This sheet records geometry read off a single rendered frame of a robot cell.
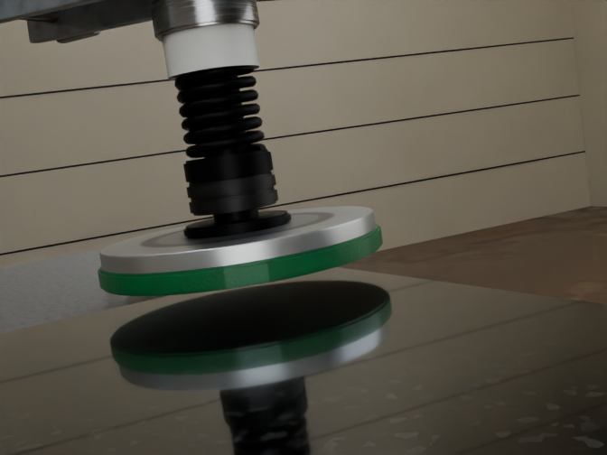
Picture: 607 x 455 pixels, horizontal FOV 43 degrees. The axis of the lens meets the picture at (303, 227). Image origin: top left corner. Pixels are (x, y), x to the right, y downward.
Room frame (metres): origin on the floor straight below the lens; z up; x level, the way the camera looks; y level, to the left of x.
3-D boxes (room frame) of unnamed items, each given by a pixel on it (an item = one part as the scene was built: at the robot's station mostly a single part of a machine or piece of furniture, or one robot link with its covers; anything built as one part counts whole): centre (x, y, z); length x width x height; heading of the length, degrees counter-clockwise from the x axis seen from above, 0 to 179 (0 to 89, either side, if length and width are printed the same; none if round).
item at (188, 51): (0.60, 0.05, 1.01); 0.07 x 0.07 x 0.04
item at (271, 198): (0.60, 0.05, 0.90); 0.07 x 0.07 x 0.01
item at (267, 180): (0.60, 0.05, 0.91); 0.07 x 0.07 x 0.01
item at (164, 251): (0.60, 0.05, 0.87); 0.21 x 0.21 x 0.01
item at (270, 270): (0.60, 0.05, 0.87); 0.22 x 0.22 x 0.04
